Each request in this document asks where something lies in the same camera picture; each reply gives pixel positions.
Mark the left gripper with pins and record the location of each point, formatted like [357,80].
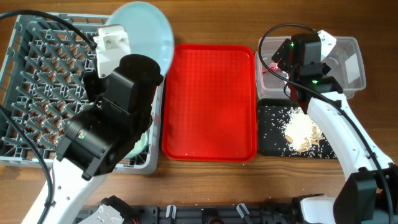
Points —
[92,82]

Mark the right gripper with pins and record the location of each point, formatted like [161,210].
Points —
[283,62]

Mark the red ketchup sachet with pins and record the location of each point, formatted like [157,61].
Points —
[273,66]

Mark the light blue plate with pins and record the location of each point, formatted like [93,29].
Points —
[148,30]

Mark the leftover rice and scraps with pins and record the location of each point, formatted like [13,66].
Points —
[300,131]

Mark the light green bowl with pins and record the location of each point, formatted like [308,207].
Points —
[139,146]

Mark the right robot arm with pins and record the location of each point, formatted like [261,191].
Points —
[369,194]

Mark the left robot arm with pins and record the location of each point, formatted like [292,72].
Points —
[96,139]

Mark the grey plastic dishwasher rack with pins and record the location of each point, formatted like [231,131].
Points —
[42,87]

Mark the black plastic waste tray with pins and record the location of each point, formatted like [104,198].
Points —
[271,115]

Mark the clear plastic storage bin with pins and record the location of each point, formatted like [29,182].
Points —
[346,65]

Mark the red plastic serving tray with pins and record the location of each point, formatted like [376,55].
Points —
[210,104]

